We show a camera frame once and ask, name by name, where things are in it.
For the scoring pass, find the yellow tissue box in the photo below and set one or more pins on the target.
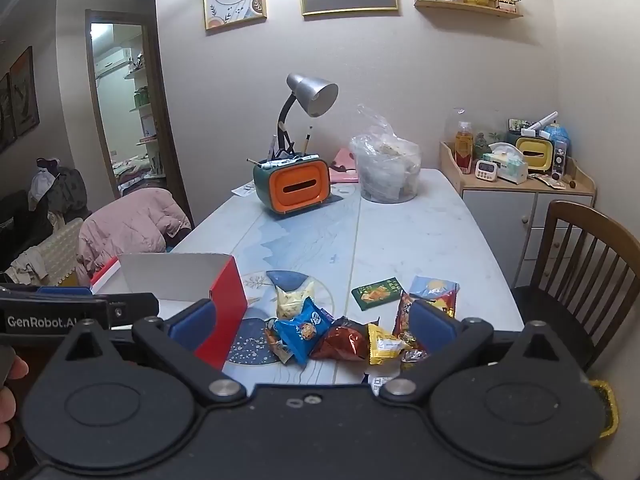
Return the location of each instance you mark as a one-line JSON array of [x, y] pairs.
[[532, 152]]

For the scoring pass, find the black coat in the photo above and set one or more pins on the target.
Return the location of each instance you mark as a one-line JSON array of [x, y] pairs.
[[20, 225]]

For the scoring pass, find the light wooden cabinet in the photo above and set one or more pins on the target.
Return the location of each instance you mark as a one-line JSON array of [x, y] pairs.
[[495, 210]]

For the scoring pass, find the pink puffer jacket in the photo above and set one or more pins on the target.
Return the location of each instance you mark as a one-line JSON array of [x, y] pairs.
[[130, 225]]

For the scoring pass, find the orange drink bottle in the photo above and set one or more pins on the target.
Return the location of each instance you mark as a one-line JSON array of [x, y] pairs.
[[463, 147]]

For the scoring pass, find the green snack packet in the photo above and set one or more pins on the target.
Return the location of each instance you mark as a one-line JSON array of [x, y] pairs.
[[377, 292]]

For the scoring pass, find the white tissue pack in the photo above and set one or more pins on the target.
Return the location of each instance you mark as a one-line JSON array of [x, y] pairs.
[[507, 165]]

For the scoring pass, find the blue cookie packet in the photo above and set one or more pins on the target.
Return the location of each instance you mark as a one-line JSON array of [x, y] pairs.
[[302, 334]]

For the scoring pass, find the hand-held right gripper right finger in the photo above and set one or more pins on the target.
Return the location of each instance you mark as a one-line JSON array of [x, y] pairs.
[[432, 322]]

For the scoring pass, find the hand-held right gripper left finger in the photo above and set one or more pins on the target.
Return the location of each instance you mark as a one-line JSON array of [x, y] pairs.
[[192, 320]]

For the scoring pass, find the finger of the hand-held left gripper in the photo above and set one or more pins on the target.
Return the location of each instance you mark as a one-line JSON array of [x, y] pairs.
[[132, 307], [65, 290]]

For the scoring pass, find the cream covered sofa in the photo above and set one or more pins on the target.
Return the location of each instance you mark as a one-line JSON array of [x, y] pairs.
[[62, 252]]

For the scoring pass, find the white cloth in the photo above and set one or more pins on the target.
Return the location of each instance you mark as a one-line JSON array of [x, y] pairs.
[[27, 267]]

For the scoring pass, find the orange snack packet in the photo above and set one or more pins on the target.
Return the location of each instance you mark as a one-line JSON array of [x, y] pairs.
[[272, 345]]

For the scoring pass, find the dark framed wall picture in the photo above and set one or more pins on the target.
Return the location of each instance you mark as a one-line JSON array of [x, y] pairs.
[[25, 92], [6, 115]]

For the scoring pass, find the clear plastic bag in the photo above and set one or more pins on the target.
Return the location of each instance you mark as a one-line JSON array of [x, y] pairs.
[[387, 165]]

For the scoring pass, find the small foil candy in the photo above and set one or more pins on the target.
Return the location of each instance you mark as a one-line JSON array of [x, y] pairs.
[[414, 356]]

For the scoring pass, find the light blue snack packet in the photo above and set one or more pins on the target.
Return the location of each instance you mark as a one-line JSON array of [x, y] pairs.
[[434, 287]]

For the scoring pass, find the pink pouch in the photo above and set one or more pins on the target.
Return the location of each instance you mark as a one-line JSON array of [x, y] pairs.
[[342, 170]]

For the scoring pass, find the pale yellow snack packet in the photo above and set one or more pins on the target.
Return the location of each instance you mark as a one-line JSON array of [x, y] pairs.
[[295, 301]]

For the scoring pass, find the white digital timer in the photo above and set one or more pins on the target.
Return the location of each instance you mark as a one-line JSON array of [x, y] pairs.
[[485, 170]]

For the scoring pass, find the white pen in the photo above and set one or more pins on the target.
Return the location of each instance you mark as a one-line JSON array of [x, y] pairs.
[[272, 149]]

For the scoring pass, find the dark wooden chair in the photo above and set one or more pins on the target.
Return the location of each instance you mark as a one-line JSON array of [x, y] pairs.
[[550, 310]]

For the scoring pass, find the wooden door frame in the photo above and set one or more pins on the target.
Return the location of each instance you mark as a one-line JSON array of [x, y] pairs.
[[167, 135]]

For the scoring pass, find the red and yellow snack packet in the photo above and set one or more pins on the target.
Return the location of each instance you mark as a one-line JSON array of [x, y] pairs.
[[404, 315]]

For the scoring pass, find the blue plastic bag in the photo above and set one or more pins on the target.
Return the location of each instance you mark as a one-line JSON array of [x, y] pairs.
[[557, 137]]

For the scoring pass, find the orange and green tissue box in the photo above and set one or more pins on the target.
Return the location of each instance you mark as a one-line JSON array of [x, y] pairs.
[[295, 187]]

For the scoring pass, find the pile of grey clothes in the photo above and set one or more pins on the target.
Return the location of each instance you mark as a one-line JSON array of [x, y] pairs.
[[67, 190]]

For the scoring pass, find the wooden wall shelf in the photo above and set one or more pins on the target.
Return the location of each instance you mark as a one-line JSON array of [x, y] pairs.
[[467, 7]]

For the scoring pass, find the shiny brown snack packet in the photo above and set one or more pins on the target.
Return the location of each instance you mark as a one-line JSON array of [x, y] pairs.
[[342, 342]]

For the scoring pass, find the red and white cardboard box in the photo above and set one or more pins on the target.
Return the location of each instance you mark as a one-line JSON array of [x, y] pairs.
[[165, 277]]

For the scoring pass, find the paper leaflet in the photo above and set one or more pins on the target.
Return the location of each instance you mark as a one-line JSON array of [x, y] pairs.
[[244, 190]]

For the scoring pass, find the silver desk lamp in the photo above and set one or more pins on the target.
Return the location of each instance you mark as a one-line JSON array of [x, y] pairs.
[[315, 92]]

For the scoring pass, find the yellow fringed mat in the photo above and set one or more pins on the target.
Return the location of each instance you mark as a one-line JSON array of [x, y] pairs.
[[606, 405]]

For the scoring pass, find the person's left hand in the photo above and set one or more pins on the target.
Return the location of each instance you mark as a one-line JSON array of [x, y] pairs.
[[7, 405]]

